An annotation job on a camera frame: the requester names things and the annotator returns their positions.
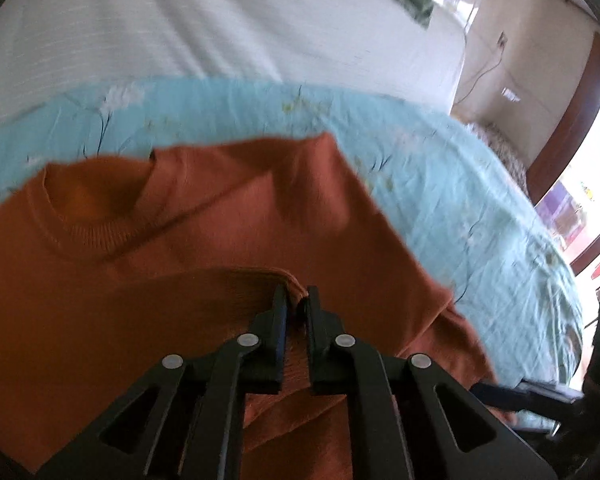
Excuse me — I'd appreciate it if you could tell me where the wall power cable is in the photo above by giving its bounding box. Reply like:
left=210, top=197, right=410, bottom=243
left=452, top=31, right=508, bottom=111

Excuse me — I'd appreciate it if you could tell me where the white striped duvet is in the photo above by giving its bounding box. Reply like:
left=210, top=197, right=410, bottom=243
left=0, top=0, right=466, bottom=123

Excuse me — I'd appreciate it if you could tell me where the rust orange knit sweater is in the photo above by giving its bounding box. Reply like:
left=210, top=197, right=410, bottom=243
left=0, top=134, right=494, bottom=470

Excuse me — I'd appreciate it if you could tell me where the brown wooden door frame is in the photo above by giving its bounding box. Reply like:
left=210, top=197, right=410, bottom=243
left=526, top=31, right=600, bottom=206

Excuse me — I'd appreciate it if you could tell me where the light blue floral bedsheet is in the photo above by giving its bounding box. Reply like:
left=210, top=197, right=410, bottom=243
left=0, top=79, right=582, bottom=386

